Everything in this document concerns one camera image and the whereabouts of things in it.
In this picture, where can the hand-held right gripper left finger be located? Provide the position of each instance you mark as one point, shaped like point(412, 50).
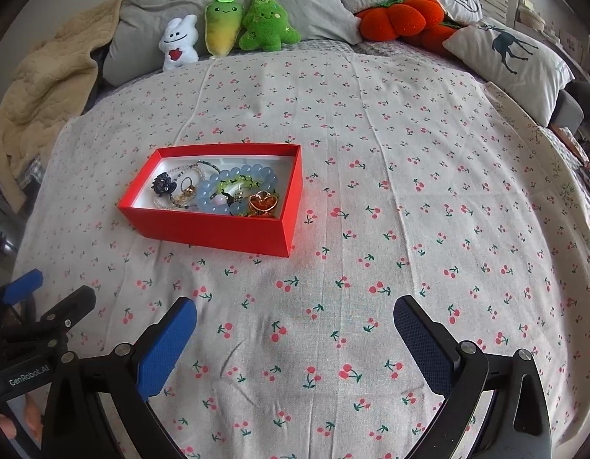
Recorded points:
point(163, 349)

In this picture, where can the person's left hand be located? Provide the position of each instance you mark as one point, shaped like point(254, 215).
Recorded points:
point(31, 416)

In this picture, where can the beige quilted blanket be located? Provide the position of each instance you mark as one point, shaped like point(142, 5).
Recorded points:
point(41, 86)

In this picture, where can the black hair claw clip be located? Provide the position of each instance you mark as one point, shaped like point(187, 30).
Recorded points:
point(163, 184)

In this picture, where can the cherry print bed sheet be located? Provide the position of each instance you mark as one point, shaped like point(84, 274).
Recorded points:
point(371, 201)

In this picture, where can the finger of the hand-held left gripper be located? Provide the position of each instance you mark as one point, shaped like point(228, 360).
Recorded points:
point(22, 287)
point(75, 303)

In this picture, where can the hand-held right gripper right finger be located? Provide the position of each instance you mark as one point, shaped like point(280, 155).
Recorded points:
point(421, 344)

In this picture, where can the red jewelry box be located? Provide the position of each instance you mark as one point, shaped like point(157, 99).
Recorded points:
point(213, 234)

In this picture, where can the cream floral cloth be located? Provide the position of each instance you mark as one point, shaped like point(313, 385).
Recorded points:
point(553, 153)

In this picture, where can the orange persimmon plush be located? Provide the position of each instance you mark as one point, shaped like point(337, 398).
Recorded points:
point(395, 19)

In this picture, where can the white plush toy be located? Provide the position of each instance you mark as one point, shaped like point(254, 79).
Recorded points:
point(178, 43)

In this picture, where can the green tree plush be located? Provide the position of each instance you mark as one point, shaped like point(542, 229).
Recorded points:
point(266, 24)

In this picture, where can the deer print pillow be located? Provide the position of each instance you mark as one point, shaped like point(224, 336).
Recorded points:
point(510, 57)

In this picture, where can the yellow green carrot plush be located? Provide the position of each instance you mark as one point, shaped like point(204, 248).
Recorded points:
point(221, 24)

